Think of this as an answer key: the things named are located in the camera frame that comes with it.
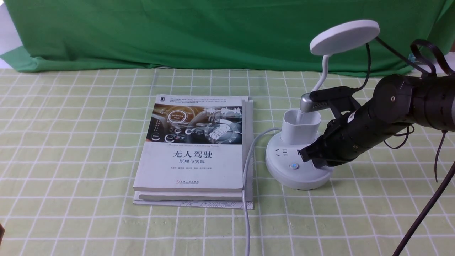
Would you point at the teal binder clip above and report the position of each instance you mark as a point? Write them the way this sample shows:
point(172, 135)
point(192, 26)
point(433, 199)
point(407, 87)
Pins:
point(412, 58)

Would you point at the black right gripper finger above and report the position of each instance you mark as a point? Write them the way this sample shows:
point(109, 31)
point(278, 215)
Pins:
point(319, 163)

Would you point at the white desk lamp with sockets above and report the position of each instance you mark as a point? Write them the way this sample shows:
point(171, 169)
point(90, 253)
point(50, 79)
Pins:
point(299, 129)

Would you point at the bottom white book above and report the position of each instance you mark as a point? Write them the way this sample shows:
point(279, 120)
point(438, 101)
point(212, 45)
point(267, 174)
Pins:
point(231, 200)

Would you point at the top book with car cover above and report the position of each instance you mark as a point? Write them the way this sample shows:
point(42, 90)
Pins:
point(193, 144)

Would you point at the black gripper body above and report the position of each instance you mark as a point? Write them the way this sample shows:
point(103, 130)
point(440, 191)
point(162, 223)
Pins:
point(356, 134)

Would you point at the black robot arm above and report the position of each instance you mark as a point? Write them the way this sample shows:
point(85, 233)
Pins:
point(398, 102)

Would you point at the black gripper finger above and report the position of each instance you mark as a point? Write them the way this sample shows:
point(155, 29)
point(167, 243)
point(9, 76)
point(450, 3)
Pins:
point(309, 153)

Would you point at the green backdrop cloth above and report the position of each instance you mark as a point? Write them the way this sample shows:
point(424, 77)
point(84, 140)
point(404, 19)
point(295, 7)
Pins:
point(76, 35)

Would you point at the green checkered tablecloth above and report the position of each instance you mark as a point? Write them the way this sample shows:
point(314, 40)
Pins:
point(71, 142)

